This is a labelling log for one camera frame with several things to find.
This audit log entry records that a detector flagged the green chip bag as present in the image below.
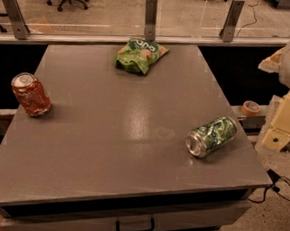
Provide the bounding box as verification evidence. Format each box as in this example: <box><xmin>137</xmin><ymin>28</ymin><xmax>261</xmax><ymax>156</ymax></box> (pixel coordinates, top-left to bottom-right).
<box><xmin>114</xmin><ymin>38</ymin><xmax>168</xmax><ymax>75</ymax></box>

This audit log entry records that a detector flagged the metal rail bracket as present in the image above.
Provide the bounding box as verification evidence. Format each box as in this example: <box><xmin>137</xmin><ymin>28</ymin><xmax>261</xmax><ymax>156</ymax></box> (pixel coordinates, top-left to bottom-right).
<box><xmin>144</xmin><ymin>0</ymin><xmax>158</xmax><ymax>41</ymax></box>
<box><xmin>2</xmin><ymin>0</ymin><xmax>29</xmax><ymax>40</ymax></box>
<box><xmin>219</xmin><ymin>0</ymin><xmax>244</xmax><ymax>43</ymax></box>

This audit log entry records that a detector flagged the metal barrier rail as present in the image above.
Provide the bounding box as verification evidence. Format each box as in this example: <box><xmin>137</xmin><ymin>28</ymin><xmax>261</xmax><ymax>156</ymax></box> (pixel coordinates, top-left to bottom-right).
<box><xmin>0</xmin><ymin>15</ymin><xmax>290</xmax><ymax>68</ymax></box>

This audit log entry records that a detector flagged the black floor cable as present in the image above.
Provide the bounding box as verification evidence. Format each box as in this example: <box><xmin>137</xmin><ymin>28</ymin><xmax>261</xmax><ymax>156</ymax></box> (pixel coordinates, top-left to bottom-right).
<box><xmin>247</xmin><ymin>167</ymin><xmax>290</xmax><ymax>207</ymax></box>

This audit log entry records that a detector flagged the green soda can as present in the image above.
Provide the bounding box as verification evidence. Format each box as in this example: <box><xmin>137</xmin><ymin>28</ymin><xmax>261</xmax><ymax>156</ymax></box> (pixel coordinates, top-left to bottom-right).
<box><xmin>185</xmin><ymin>116</ymin><xmax>237</xmax><ymax>158</ymax></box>

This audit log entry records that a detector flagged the grey drawer with black handle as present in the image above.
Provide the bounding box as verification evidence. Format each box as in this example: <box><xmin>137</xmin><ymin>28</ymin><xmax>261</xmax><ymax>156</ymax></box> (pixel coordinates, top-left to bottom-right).
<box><xmin>0</xmin><ymin>200</ymin><xmax>250</xmax><ymax>231</ymax></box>

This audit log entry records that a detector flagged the middle metal rail bracket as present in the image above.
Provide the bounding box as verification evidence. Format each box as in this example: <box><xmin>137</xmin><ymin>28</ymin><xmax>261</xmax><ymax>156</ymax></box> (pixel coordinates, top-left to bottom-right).
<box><xmin>144</xmin><ymin>0</ymin><xmax>158</xmax><ymax>41</ymax></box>

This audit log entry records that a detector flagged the red coke can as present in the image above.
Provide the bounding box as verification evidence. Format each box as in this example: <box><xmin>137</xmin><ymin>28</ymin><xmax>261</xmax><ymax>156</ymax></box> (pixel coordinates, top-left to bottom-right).
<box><xmin>11</xmin><ymin>72</ymin><xmax>52</xmax><ymax>117</ymax></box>

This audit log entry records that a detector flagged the right metal rail bracket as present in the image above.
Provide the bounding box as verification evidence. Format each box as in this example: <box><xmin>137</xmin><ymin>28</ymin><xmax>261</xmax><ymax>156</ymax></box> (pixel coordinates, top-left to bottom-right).
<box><xmin>219</xmin><ymin>0</ymin><xmax>244</xmax><ymax>43</ymax></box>

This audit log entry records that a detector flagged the orange tape roll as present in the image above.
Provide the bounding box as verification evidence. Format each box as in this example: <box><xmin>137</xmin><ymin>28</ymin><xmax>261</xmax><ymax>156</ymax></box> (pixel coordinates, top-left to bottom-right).
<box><xmin>242</xmin><ymin>100</ymin><xmax>261</xmax><ymax>116</ymax></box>

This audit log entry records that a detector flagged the left metal rail bracket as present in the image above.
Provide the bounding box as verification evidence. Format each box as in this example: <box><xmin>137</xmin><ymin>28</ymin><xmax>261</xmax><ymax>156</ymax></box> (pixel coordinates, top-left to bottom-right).
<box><xmin>2</xmin><ymin>0</ymin><xmax>29</xmax><ymax>40</ymax></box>

